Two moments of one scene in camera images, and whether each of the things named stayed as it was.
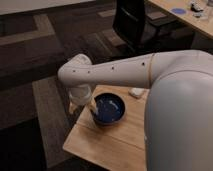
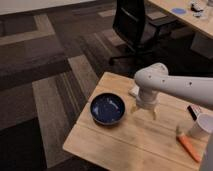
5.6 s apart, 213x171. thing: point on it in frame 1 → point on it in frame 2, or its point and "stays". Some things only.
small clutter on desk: x=196 y=7 stays
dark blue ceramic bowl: x=109 y=108 stays
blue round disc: x=179 y=11 stays
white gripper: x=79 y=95 → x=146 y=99
